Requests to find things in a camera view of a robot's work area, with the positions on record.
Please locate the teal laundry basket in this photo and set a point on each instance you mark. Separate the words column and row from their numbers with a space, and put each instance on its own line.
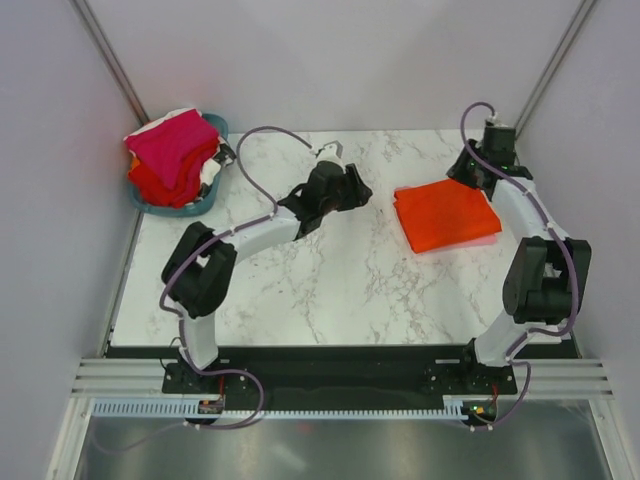
column 192, row 209

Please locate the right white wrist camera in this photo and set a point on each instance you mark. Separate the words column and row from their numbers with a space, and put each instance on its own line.
column 495, row 119

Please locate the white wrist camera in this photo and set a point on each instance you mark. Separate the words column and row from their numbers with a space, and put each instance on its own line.
column 331, row 151
column 495, row 119

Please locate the orange t shirt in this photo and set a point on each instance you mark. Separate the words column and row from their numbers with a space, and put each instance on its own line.
column 444, row 214

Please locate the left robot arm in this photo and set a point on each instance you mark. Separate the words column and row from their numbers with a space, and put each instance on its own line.
column 199, row 271

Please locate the aluminium frame rail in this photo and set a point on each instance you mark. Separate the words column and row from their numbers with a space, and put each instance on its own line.
column 567, row 379

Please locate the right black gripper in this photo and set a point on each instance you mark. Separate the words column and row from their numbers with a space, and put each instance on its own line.
column 457, row 171

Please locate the red t shirt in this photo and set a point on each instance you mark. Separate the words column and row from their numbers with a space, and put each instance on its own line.
column 175, row 189

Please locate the pink t shirt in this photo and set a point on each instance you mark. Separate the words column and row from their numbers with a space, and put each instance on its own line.
column 479, row 242

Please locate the white slotted cable duct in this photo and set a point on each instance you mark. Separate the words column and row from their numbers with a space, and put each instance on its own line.
column 182, row 408

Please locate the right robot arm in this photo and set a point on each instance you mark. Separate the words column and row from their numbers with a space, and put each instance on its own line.
column 543, row 288

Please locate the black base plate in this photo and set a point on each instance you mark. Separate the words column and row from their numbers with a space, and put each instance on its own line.
column 323, row 376

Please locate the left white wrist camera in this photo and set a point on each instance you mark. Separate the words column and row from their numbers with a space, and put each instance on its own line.
column 331, row 151

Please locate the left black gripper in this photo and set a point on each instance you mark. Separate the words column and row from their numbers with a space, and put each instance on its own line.
column 358, row 193

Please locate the black white patterned t shirt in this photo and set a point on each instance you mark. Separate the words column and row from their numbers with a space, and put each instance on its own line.
column 224, row 157

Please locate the magenta t shirt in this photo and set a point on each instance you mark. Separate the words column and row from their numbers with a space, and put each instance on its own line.
column 170, row 145

